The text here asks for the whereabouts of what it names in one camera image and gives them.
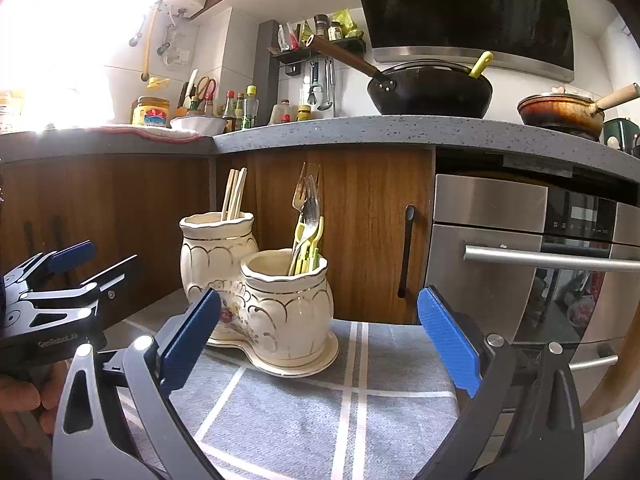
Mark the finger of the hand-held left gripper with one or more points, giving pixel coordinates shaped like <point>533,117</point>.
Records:
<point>72,257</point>
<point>117,275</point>

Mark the white wall socket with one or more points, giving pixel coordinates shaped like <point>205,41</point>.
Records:
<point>180,56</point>

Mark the white bowl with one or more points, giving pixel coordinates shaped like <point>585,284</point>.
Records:
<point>197,124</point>

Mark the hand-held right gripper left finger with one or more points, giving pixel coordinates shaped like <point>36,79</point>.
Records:
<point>187,345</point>

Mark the hanging kitchen tool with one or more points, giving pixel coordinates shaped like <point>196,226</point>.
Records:
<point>313,85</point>

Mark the person's left hand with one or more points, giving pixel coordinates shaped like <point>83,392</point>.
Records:
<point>20,397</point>

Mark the row of sauce bottles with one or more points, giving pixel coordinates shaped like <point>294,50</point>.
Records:
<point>250,110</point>

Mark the grey checked cloth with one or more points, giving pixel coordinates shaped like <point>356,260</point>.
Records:
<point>300,420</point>

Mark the green packet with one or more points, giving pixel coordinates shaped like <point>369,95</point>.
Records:
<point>347,22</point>

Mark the black range hood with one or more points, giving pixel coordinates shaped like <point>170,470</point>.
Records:
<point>465,5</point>

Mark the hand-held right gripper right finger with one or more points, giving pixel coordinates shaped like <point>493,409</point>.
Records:
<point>450,340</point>

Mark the metal fork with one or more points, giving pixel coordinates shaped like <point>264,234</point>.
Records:
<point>301,192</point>
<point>312,192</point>

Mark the black wall spice shelf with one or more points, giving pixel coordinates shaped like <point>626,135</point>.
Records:
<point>320,50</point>

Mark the wooden chopstick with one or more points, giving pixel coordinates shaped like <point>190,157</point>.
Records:
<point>242,192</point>
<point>236,195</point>
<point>230,195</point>

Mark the metal spoon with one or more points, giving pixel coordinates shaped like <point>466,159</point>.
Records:
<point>311,220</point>

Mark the cream ceramic utensil holder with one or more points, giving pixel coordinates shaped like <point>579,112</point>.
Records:
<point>285,310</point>

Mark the hanging metal tongs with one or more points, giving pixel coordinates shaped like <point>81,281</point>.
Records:
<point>327,85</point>

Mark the glass spice jar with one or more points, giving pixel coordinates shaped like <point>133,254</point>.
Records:
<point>320,26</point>

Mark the stainless steel oven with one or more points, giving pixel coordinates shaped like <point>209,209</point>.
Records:
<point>490,260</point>

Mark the yellow labelled jar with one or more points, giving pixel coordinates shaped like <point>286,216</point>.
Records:
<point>151,112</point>

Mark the wooden base cabinet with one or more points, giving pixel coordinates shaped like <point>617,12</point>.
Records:
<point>350,210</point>

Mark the dark green pot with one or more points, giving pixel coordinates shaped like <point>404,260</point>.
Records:
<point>620,135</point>

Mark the white towel with red trim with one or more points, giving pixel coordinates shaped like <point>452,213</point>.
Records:
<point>145,131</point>

